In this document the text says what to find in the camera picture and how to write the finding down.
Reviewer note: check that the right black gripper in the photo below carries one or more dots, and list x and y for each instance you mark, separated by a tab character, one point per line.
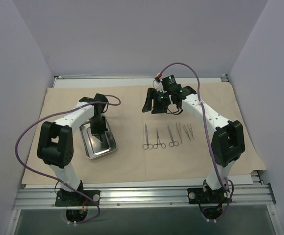
155	102

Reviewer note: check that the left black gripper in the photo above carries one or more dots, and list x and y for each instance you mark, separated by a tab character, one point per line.
98	129

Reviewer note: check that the steel instrument tray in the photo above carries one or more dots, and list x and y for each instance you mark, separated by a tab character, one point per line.
94	147

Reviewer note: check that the steel surgical scissors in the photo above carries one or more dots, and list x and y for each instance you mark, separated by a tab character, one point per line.
147	145

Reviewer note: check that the steel tweezers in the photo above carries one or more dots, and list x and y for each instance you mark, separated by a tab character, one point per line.
188	131
178	127

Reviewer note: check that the beige surgical wrap cloth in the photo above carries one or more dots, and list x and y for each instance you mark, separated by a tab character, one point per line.
130	162

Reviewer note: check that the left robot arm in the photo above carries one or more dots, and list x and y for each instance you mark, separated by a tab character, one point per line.
55	146

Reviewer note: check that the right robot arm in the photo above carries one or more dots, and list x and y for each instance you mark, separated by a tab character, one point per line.
225	138

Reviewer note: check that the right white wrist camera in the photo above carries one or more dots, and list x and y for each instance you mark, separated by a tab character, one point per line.
159	87

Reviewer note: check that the back aluminium rail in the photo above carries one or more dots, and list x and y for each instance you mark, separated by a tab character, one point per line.
85	76

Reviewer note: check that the aluminium rail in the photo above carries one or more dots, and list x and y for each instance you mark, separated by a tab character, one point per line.
110	198
249	160
85	76

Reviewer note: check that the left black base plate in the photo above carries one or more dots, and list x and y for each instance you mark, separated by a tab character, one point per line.
73	199

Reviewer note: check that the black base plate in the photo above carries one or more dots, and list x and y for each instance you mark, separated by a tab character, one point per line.
207	196
73	199

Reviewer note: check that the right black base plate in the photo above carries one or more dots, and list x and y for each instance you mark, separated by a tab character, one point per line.
207	196

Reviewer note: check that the right side aluminium rail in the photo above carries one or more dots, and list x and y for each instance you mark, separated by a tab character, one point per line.
249	160

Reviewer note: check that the front aluminium rail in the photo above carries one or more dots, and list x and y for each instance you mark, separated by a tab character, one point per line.
110	198

